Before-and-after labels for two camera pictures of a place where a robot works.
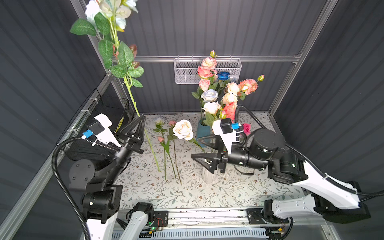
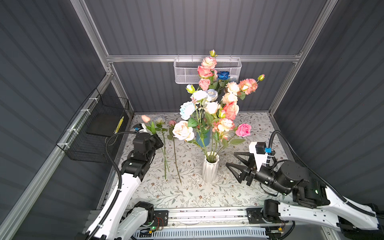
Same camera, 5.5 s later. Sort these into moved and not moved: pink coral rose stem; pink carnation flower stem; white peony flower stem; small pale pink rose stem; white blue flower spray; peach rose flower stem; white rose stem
Moved: white blue flower spray
Not moved: pink carnation flower stem; white rose stem; white peony flower stem; small pale pink rose stem; peach rose flower stem; pink coral rose stem
